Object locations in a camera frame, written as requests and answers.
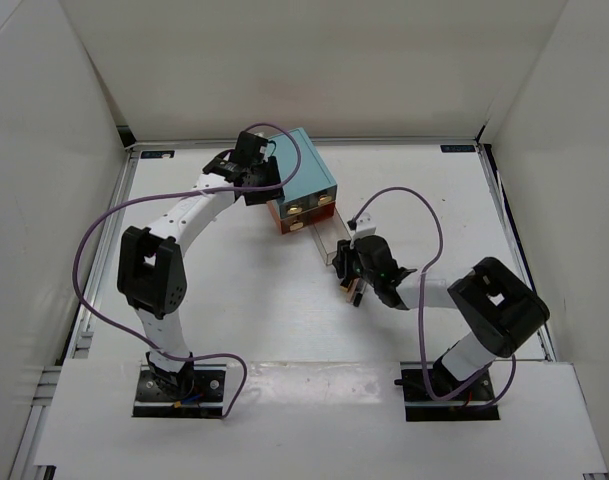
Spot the gold black lipstick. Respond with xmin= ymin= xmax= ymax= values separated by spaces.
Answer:
xmin=340 ymin=279 xmax=353 ymax=292

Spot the teal and orange drawer box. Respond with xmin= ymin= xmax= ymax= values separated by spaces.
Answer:
xmin=267 ymin=127 xmax=337 ymax=234

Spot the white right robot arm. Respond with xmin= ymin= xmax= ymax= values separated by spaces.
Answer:
xmin=332 ymin=235 xmax=550 ymax=401

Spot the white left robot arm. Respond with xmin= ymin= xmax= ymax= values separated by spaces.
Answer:
xmin=117 ymin=131 xmax=283 ymax=400

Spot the pink makeup pencil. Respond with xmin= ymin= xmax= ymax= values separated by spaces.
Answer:
xmin=347 ymin=279 xmax=363 ymax=306

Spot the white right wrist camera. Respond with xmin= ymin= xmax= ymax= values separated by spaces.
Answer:
xmin=347 ymin=212 xmax=376 ymax=242

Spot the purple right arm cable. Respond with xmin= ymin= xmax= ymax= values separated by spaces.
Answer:
xmin=347 ymin=186 xmax=516 ymax=414

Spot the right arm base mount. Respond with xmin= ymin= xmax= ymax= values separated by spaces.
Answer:
xmin=394 ymin=367 xmax=500 ymax=422

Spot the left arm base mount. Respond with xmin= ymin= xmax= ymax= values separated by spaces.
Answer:
xmin=131 ymin=364 xmax=227 ymax=419

